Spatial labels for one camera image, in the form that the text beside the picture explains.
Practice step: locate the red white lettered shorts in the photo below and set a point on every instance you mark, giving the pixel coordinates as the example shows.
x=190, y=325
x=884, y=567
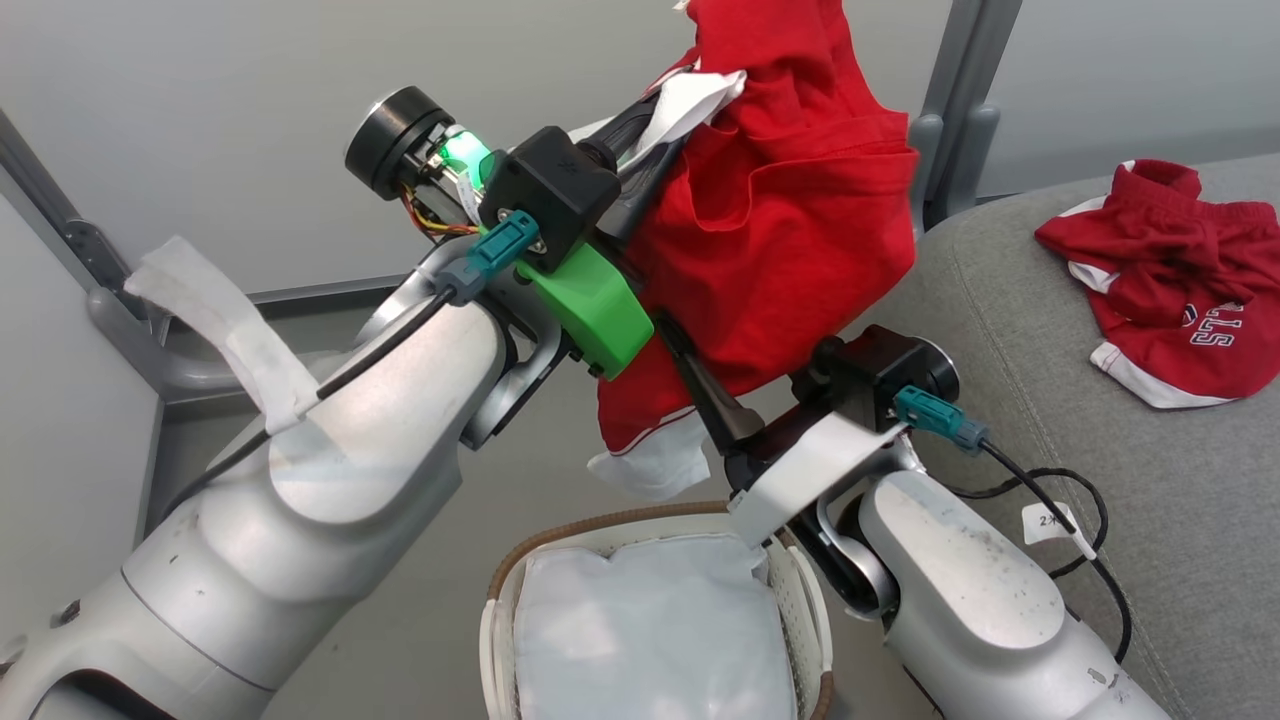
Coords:
x=1190, y=270

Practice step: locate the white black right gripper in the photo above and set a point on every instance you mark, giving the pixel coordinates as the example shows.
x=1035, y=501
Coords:
x=810, y=460

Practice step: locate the woven laundry basket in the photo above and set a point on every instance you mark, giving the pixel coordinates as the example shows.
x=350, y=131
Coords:
x=520, y=565

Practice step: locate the light grey fabric sofa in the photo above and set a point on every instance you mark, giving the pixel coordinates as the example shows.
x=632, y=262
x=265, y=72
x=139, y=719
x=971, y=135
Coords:
x=1150, y=480

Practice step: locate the grey metal frame post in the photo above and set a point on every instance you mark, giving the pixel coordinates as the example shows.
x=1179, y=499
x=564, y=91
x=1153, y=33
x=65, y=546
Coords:
x=50, y=205
x=965, y=60

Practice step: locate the white tape strip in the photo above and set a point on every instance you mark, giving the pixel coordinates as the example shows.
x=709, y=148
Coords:
x=230, y=320

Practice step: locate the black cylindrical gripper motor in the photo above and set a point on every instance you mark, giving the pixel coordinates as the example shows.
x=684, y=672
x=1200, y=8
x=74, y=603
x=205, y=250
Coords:
x=395, y=140

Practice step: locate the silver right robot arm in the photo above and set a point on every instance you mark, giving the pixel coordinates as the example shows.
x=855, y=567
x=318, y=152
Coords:
x=980, y=610

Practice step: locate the grey curved post bracket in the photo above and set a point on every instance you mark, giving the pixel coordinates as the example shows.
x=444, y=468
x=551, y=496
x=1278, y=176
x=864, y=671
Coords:
x=955, y=160
x=150, y=345

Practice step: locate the red white jersey shirt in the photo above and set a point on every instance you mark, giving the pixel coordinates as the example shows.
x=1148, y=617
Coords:
x=780, y=220

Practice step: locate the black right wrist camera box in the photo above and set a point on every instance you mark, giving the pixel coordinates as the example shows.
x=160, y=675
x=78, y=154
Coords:
x=880, y=365

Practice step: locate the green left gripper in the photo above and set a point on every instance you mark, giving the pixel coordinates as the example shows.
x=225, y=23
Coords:
x=595, y=305

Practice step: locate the grey metal floor rail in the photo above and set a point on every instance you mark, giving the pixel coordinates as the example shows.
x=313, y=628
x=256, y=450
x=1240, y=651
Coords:
x=330, y=292

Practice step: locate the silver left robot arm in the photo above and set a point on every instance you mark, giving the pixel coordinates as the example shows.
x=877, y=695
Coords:
x=300, y=520

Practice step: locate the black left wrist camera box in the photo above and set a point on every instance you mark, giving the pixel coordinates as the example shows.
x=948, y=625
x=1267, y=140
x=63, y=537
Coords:
x=550, y=190

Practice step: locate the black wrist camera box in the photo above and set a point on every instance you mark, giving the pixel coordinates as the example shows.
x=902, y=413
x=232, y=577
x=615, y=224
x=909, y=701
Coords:
x=880, y=365
x=550, y=190

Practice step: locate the white basket liner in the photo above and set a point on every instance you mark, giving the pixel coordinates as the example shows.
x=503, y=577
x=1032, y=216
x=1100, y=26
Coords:
x=650, y=640

